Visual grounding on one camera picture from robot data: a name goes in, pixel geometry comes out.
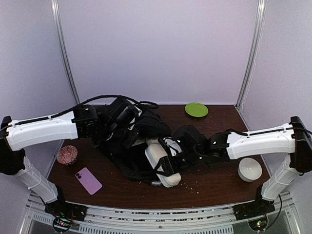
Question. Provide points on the aluminium frame post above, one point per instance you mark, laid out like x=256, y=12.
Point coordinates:
x=257, y=33
x=63, y=50

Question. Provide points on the green plate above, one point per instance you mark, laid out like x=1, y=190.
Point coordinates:
x=196, y=110

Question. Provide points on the beige glasses case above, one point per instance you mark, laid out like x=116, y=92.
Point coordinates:
x=153, y=153

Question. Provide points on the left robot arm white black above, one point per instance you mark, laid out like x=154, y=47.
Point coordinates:
x=100, y=124

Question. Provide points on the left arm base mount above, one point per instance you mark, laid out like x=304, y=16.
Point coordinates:
x=64, y=213

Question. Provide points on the white bowl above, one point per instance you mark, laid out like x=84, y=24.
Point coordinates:
x=249, y=170

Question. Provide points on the front aluminium rail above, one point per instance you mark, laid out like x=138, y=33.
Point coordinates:
x=205, y=220

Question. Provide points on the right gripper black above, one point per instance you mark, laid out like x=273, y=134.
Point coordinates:
x=169, y=168

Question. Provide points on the left aluminium frame post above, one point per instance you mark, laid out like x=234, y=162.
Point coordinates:
x=63, y=50

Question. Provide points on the beige fabric pencil pouch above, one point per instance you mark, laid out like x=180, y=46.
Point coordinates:
x=150, y=141

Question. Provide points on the right aluminium frame post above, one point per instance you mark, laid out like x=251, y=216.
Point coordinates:
x=257, y=33

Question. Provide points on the red patterned small bowl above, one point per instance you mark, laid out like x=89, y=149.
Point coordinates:
x=67, y=155

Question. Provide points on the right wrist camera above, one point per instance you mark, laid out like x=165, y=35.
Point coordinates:
x=171, y=146

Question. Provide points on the pink smartphone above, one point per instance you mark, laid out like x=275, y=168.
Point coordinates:
x=90, y=183

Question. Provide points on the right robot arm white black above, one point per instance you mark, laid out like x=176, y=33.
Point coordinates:
x=291, y=138

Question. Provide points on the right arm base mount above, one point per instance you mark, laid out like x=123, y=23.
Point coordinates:
x=256, y=212

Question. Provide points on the black student backpack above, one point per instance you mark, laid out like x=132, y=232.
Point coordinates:
x=133, y=162

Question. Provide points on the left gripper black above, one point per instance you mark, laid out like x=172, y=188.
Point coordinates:
x=128, y=142

